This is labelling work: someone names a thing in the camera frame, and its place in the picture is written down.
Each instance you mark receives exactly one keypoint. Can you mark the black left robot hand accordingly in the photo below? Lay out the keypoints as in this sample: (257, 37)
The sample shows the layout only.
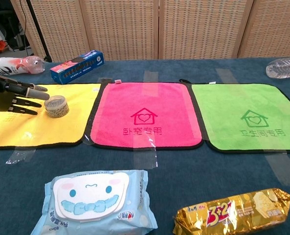
(0, 98)

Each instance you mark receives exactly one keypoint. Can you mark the clear jar of clips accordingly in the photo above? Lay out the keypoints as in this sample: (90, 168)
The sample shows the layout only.
(57, 107)

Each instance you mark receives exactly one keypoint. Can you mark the blue cardboard wrap box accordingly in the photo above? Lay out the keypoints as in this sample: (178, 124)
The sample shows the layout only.
(76, 66)

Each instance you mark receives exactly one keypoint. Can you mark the white red drink bottle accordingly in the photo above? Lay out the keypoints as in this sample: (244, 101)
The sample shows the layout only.
(15, 65)

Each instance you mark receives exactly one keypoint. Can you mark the yellow microfibre cloth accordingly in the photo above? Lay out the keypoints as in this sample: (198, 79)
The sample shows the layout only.
(42, 122)

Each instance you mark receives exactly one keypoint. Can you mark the black tripod stand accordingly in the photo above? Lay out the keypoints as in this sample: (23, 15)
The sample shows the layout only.
(38, 29)

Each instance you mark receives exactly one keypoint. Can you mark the blue wet wipes pack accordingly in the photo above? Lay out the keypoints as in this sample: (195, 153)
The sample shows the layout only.
(95, 203)

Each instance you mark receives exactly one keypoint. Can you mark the pink microfibre cloth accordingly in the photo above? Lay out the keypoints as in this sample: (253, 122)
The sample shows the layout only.
(144, 115)

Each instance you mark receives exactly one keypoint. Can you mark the wooden woven folding screen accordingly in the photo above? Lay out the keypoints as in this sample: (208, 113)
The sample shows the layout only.
(144, 27)

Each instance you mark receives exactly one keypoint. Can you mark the green microfibre cloth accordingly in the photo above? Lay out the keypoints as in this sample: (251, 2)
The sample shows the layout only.
(247, 117)

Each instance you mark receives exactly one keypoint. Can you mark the gold biscuit packet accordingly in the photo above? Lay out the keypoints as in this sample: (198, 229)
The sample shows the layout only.
(232, 213)

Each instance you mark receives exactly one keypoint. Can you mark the clear crumpled plastic bottle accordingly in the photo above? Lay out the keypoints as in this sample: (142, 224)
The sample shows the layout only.
(284, 67)

